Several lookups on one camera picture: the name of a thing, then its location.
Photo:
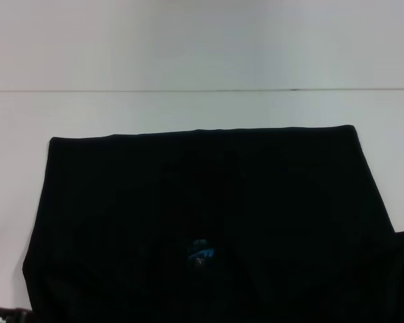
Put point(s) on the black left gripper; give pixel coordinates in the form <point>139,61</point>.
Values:
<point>10,317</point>

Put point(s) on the black shirt with FREE print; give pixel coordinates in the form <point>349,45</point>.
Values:
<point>205,202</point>

